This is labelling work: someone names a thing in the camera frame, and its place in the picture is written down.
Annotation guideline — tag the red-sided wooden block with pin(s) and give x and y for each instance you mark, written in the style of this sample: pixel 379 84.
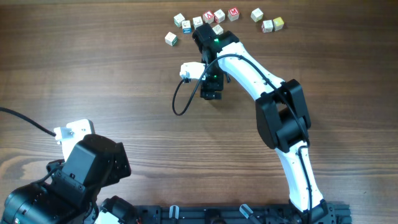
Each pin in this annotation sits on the red-sided wooden block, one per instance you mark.
pixel 218 29
pixel 267 26

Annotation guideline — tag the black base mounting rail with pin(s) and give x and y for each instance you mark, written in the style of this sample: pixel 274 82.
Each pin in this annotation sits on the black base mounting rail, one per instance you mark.
pixel 236 214

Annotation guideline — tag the plain wooden block right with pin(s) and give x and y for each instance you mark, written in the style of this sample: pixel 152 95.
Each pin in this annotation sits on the plain wooden block right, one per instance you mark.
pixel 257 15

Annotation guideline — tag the red letter A block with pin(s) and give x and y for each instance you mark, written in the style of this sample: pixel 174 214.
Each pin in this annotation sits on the red letter A block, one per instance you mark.
pixel 208 17

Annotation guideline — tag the wooden block beside A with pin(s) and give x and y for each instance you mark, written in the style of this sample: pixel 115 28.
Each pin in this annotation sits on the wooden block beside A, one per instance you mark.
pixel 219 16

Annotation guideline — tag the yellow wooden block right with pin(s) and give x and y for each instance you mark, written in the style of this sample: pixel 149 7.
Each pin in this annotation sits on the yellow wooden block right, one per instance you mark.
pixel 278 23

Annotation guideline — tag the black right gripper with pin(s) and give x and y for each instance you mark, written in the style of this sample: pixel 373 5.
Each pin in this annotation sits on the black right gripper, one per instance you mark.
pixel 206 85

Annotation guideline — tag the red letter M block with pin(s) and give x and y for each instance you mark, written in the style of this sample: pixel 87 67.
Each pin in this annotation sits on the red letter M block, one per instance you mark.
pixel 233 14

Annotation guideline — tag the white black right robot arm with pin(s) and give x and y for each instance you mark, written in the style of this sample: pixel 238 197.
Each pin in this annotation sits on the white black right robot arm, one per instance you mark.
pixel 282 115

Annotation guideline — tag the blue-sided wooden block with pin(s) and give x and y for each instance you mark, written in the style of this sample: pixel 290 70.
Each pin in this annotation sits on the blue-sided wooden block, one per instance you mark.
pixel 186 27

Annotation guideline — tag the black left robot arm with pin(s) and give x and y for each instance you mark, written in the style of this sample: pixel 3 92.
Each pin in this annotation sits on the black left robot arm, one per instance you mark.
pixel 69 191

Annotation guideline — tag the plain wooden picture block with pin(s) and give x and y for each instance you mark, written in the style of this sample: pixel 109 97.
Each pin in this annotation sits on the plain wooden picture block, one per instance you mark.
pixel 197 22

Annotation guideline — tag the green-edged wooden block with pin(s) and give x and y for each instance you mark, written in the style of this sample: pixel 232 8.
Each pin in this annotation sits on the green-edged wooden block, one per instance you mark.
pixel 178 19

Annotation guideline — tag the green-sided wooden block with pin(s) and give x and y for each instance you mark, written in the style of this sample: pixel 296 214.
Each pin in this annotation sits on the green-sided wooden block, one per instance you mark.
pixel 171 39

